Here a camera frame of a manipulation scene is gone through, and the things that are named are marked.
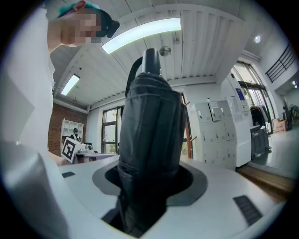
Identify person's left forearm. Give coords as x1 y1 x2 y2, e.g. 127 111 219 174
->
47 151 63 166

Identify person's head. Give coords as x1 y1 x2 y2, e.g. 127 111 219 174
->
48 1 103 47

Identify grey wheeled cart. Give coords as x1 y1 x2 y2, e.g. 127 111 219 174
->
250 126 272 160

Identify round ceiling fixture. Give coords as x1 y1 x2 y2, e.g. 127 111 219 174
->
159 45 172 57

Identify rectangular ceiling light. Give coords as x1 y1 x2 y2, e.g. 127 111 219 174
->
60 73 81 96

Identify white open shelf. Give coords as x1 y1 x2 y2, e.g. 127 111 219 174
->
61 118 85 143

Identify white cabinet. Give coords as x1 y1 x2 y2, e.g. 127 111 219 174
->
220 72 252 168

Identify grey metal lockers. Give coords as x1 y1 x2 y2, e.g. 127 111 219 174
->
189 99 237 170

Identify cardboard box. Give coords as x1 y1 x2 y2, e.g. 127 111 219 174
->
272 118 287 133

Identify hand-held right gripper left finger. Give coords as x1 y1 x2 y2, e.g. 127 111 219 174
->
58 155 141 239

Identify black framed window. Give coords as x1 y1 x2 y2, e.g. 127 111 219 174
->
101 106 125 155

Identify brown wooden coat rack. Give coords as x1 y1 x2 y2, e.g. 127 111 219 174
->
179 92 198 159

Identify glass door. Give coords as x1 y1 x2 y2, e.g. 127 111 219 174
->
235 61 282 135

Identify curved ceiling light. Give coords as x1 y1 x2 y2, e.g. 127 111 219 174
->
101 17 182 55

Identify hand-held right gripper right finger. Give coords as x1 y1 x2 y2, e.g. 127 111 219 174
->
144 162 288 239

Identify wooden curved step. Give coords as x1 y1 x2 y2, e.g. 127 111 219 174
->
237 165 295 203

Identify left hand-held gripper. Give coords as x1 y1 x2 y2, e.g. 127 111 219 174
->
61 137 99 164

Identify white shirt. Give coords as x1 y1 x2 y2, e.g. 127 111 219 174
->
0 7 56 157

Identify black railing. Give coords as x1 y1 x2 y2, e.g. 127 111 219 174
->
265 43 299 83

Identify black head camera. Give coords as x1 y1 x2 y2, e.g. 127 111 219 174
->
106 20 121 39

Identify teal cap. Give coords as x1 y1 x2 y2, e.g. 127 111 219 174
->
56 1 113 38

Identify clothes rail with garments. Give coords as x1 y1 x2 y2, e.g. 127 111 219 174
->
249 104 273 132

